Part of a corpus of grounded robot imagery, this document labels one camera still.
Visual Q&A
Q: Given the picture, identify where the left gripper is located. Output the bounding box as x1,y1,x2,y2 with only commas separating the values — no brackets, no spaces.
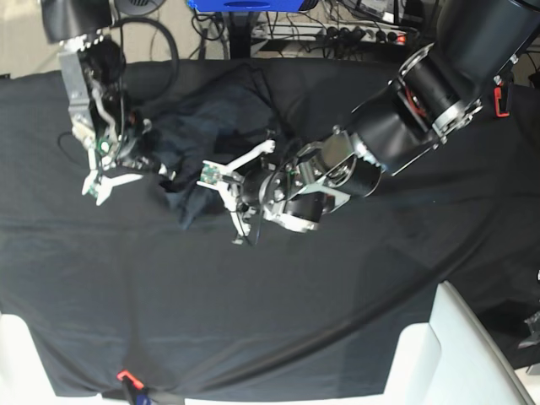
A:
197,126,381,246

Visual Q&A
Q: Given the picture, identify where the orange black clamp right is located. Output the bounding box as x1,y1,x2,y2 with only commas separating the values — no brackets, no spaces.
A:
493,73,514,118

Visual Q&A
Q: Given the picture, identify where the black stand column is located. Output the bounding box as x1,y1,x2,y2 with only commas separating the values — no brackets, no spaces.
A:
224,12,260,59

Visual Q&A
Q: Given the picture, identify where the black table cloth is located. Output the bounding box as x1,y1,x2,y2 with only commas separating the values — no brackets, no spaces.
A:
1,59,539,401

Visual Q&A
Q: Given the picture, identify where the white foam block right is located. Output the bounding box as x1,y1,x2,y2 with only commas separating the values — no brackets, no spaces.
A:
349,280,537,405

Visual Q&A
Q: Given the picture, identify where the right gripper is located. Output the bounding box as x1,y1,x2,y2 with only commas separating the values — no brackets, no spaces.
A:
58,37,160,206

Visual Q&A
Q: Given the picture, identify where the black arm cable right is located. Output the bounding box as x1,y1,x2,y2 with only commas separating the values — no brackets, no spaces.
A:
111,16,181,105

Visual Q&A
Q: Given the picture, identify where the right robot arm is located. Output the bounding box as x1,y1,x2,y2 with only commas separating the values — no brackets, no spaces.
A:
40,1,167,205

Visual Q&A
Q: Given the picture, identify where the white foam block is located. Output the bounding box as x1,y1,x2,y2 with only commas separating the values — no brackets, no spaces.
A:
1,314,103,405
349,280,537,405

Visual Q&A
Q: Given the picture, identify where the blue plastic box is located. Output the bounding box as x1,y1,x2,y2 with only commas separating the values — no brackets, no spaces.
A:
187,0,304,13

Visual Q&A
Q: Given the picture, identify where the white power strip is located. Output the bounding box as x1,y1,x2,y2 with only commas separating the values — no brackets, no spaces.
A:
251,21,412,46

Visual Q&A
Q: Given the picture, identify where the round grey floor base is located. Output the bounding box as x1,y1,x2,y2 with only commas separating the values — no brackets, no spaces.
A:
113,0,165,17

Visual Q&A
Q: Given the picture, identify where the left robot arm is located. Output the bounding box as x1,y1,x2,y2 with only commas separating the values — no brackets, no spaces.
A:
197,1,539,243

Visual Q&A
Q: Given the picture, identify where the orange blue clamp bottom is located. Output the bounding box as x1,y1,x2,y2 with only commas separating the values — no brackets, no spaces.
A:
116,370,153,405

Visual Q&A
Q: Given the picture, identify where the dark grey T-shirt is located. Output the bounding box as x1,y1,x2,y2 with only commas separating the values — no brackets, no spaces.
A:
134,64,300,230

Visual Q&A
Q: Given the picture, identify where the white foam block left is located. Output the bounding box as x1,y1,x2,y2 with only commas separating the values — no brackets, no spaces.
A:
1,314,103,405

